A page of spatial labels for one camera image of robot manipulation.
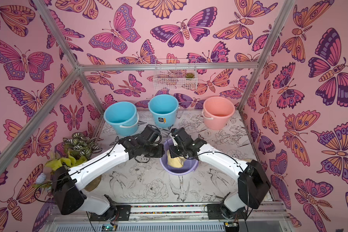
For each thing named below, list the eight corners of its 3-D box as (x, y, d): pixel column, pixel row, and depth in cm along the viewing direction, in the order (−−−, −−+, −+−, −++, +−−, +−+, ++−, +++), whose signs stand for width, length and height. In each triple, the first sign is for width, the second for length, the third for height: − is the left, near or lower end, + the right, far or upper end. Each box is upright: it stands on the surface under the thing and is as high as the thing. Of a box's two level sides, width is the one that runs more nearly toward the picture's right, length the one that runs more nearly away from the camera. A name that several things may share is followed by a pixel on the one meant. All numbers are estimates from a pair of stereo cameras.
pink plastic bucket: (202, 134, 108) (206, 118, 94) (199, 113, 121) (202, 96, 107) (230, 134, 107) (238, 118, 93) (224, 113, 121) (230, 96, 107)
